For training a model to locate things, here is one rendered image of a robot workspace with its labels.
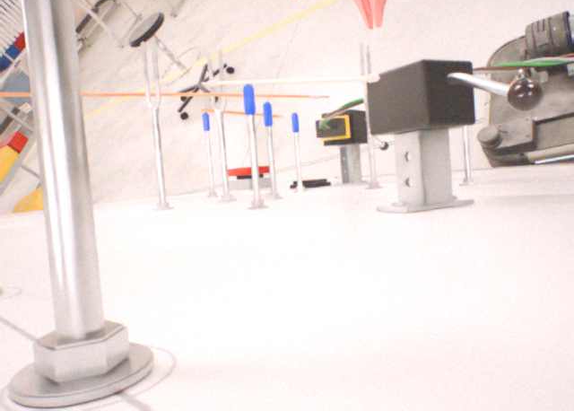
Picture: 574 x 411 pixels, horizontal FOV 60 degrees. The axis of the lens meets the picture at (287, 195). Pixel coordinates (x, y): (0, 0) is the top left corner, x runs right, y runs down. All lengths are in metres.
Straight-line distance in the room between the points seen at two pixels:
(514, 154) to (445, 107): 1.48
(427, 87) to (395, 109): 0.02
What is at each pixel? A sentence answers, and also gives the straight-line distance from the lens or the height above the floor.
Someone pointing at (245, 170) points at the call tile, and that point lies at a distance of 0.74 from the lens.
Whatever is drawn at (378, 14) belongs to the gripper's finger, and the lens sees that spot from 0.74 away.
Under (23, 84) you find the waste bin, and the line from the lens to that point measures 7.37.
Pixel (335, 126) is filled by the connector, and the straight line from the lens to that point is 0.56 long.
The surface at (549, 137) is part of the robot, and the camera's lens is 1.74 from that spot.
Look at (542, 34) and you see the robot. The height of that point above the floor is 0.41.
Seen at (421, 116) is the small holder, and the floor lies 1.34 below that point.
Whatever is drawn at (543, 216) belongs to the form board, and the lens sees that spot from 0.21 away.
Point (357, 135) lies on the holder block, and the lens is 0.60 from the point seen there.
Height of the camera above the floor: 1.49
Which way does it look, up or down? 36 degrees down
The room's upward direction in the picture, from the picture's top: 45 degrees counter-clockwise
